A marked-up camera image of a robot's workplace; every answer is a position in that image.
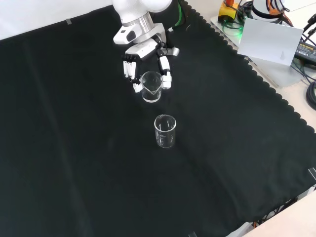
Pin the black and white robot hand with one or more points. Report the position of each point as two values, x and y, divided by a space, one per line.
144 49

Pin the clear glass beaker with spout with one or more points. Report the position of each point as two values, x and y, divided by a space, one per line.
165 138

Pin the grey cloth clip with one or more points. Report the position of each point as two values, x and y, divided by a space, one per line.
191 234
69 22
312 172

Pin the yellow stop button box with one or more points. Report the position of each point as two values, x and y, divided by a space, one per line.
228 12

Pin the black cloth with scalloped edge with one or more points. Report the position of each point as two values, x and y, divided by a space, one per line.
74 135

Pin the pale board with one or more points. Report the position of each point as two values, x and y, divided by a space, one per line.
269 42

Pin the black power adapter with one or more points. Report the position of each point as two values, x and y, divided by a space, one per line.
306 50

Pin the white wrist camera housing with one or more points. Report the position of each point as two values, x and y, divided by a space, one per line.
123 35

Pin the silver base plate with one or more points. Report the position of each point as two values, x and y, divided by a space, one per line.
276 71

